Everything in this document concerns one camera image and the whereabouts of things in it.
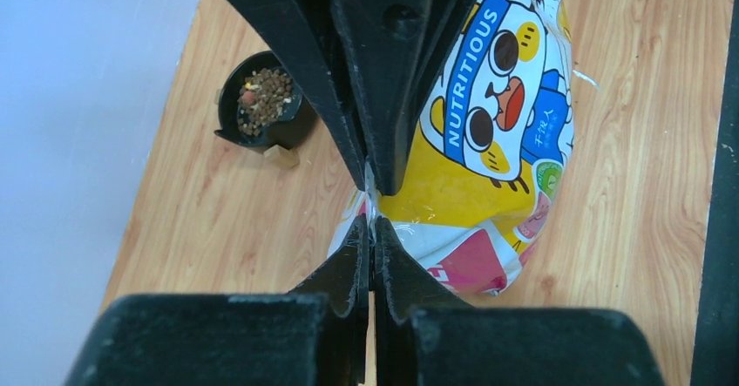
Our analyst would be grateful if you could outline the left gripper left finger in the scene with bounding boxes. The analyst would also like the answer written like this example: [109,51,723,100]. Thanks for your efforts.
[66,217,369,385]

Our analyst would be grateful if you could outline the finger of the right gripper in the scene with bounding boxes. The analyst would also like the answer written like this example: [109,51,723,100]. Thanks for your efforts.
[330,0,477,195]

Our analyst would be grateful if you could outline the pet food bag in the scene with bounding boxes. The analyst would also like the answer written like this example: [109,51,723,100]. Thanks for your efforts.
[330,0,574,295]

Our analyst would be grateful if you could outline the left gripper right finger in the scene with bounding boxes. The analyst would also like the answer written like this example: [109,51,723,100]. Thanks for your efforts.
[372,218,663,385]

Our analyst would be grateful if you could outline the black bowl left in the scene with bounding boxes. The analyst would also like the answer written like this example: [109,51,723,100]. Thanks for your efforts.
[214,51,318,153]

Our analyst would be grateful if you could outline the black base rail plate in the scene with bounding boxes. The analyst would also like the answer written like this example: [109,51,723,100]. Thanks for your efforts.
[690,0,738,385]

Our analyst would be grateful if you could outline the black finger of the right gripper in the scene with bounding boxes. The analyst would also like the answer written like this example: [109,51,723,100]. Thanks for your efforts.
[227,0,367,189]

